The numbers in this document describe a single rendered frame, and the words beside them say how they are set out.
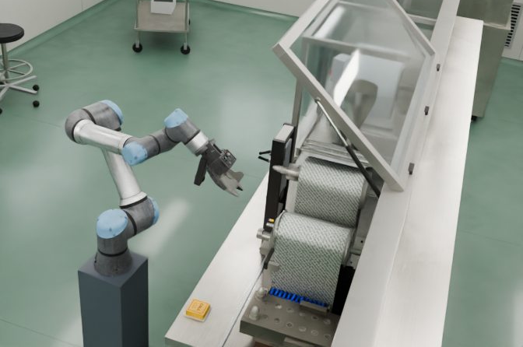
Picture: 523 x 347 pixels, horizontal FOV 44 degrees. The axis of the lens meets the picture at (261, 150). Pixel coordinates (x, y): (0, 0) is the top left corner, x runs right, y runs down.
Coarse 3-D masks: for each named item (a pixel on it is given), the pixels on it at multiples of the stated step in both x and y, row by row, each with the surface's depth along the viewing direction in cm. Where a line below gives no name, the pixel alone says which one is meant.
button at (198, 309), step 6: (192, 300) 245; (198, 300) 245; (192, 306) 242; (198, 306) 243; (204, 306) 243; (186, 312) 241; (192, 312) 240; (198, 312) 240; (204, 312) 240; (198, 318) 240
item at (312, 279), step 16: (288, 256) 230; (272, 272) 236; (288, 272) 233; (304, 272) 231; (320, 272) 229; (336, 272) 226; (272, 288) 239; (288, 288) 237; (304, 288) 234; (320, 288) 232
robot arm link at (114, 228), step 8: (104, 216) 251; (112, 216) 251; (120, 216) 251; (128, 216) 254; (104, 224) 247; (112, 224) 247; (120, 224) 248; (128, 224) 252; (104, 232) 247; (112, 232) 247; (120, 232) 248; (128, 232) 252; (136, 232) 256; (104, 240) 249; (112, 240) 249; (120, 240) 250; (104, 248) 251; (112, 248) 250; (120, 248) 252
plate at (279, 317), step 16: (256, 304) 231; (272, 304) 232; (288, 304) 232; (240, 320) 224; (272, 320) 225; (288, 320) 226; (304, 320) 227; (320, 320) 227; (336, 320) 228; (256, 336) 225; (272, 336) 223; (288, 336) 220; (304, 336) 220; (320, 336) 221
